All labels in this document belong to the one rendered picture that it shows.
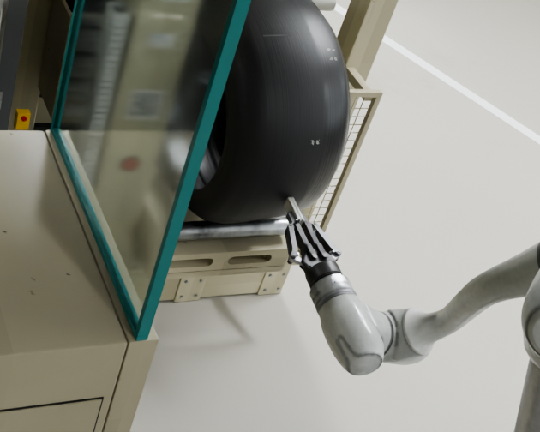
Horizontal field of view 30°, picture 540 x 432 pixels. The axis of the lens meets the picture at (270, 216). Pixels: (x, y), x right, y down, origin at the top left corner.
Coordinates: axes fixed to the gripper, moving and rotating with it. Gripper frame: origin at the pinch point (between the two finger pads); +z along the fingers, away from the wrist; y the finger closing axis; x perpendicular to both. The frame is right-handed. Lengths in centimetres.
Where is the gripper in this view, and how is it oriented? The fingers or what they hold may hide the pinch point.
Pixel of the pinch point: (293, 213)
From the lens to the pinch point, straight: 222.7
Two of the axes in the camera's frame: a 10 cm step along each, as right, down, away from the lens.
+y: -8.8, 0.4, -4.7
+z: -3.4, -7.5, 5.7
